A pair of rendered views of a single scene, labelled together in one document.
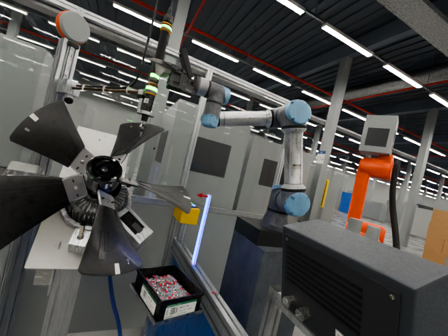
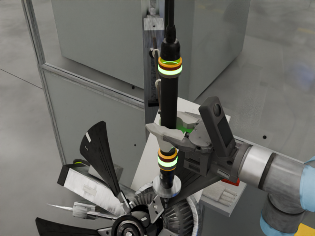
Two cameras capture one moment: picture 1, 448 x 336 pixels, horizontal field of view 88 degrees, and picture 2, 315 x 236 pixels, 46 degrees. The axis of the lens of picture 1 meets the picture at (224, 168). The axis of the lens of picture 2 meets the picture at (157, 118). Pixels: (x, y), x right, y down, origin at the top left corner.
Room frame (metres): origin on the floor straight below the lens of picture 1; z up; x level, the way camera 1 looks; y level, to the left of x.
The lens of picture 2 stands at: (0.58, -0.13, 2.18)
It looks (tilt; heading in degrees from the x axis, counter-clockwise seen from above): 41 degrees down; 57
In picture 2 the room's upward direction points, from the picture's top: straight up
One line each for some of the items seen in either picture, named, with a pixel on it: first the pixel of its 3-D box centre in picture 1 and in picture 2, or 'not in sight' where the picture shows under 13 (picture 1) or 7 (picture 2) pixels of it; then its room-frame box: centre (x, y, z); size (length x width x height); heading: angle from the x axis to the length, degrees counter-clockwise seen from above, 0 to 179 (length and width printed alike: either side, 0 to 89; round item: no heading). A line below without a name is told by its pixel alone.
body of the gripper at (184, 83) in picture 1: (182, 81); (215, 152); (0.97, 0.25, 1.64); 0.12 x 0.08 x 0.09; 116
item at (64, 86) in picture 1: (67, 87); (153, 32); (1.22, 0.90, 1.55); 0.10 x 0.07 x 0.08; 61
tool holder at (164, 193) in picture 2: (146, 103); (166, 170); (0.92, 0.36, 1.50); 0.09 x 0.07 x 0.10; 61
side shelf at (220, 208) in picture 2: not in sight; (203, 179); (1.36, 0.69, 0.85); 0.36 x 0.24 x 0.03; 116
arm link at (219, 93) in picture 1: (217, 93); (294, 183); (1.03, 0.11, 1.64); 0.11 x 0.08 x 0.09; 116
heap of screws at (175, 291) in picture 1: (167, 292); not in sight; (0.84, 0.10, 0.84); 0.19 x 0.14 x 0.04; 40
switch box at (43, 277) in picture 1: (54, 255); not in sight; (1.12, 0.70, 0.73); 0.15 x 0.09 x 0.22; 26
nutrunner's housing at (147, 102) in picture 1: (157, 65); (168, 125); (0.91, 0.35, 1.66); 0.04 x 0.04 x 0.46
